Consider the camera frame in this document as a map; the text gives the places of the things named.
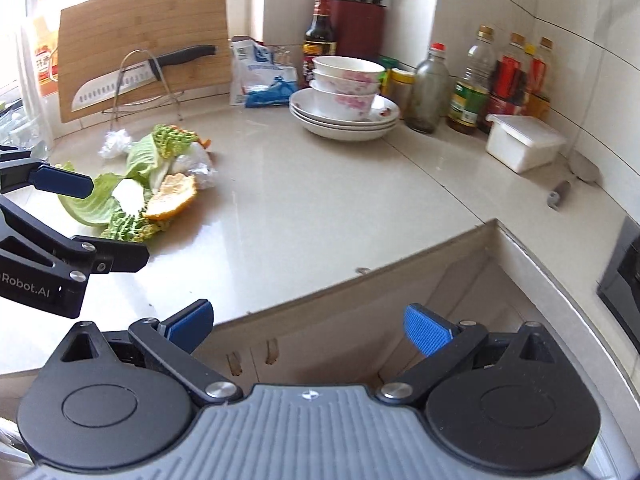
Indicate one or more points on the orange peel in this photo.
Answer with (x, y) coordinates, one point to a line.
(170, 197)

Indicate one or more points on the white cabinet front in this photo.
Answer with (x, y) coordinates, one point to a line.
(350, 320)

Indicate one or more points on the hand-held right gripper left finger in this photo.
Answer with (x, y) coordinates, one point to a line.
(192, 326)

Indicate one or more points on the red label bottle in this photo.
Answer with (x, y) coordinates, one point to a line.
(540, 85)
(507, 85)

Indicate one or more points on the yellow cooking oil bottle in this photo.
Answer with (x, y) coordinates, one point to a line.
(45, 60)

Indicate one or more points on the white and blue plastic bag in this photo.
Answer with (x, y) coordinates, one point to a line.
(250, 70)

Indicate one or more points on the red knife block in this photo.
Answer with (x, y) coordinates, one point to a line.
(357, 30)

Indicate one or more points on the yellow lidded jar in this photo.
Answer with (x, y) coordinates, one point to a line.
(402, 87)

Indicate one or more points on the large green cabbage leaf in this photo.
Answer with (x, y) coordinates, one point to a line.
(97, 205)

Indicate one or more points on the black gas stove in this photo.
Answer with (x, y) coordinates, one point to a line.
(625, 270)

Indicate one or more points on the green label oil bottle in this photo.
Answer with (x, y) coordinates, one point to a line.
(467, 100)

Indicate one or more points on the dark soy sauce bottle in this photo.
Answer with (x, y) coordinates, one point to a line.
(320, 35)

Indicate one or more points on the white floral bowl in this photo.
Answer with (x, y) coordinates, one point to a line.
(345, 85)
(347, 66)
(345, 105)

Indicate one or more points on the metal skimmer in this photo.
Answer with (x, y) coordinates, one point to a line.
(582, 170)

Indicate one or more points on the curly green cabbage piece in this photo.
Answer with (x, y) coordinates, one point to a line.
(127, 225)
(172, 137)

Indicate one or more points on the white plastic lidded box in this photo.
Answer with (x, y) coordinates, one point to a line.
(525, 145)

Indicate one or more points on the clear plastic container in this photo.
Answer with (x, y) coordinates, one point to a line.
(25, 130)

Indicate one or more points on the white floral plate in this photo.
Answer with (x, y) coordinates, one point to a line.
(345, 136)
(385, 110)
(345, 127)

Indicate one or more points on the pale green cabbage leaf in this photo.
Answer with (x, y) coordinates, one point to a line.
(145, 160)

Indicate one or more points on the clear plastic wrap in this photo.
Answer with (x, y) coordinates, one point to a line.
(197, 167)
(115, 142)

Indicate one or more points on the clear glass bottle red cap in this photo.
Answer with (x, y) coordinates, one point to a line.
(425, 95)

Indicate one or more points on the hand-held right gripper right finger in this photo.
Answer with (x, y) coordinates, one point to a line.
(425, 331)

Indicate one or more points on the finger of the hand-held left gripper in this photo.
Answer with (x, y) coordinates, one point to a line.
(60, 181)
(120, 258)

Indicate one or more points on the bamboo cutting board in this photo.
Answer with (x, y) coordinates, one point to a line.
(150, 15)

